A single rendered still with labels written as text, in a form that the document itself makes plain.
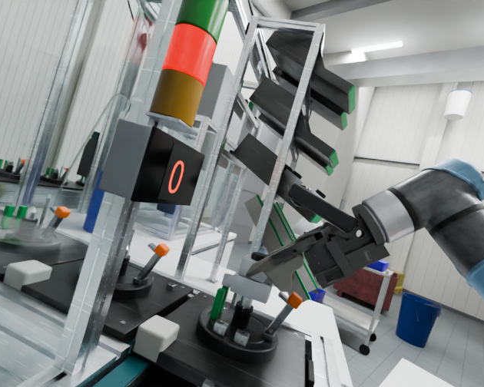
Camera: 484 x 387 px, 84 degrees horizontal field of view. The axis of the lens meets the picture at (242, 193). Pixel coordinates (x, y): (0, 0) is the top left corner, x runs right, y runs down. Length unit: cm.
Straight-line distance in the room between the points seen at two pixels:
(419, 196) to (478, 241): 8
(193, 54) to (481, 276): 43
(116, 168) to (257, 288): 29
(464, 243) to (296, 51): 58
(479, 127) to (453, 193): 855
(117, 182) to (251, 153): 50
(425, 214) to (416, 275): 801
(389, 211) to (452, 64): 710
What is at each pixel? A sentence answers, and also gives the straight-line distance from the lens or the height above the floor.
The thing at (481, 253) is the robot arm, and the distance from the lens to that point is 45.
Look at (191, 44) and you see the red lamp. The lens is 33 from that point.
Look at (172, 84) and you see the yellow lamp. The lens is 31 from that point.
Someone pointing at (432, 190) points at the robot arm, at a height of 129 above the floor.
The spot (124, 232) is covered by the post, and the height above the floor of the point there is 112.
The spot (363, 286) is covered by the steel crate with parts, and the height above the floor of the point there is 33.
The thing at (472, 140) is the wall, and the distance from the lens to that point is 889.
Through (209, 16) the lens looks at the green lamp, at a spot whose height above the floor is 138.
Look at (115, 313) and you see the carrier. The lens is 50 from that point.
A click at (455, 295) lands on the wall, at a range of 841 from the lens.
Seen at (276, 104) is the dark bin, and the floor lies 146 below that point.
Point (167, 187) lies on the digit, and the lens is 30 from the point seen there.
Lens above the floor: 120
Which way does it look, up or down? level
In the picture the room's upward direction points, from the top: 17 degrees clockwise
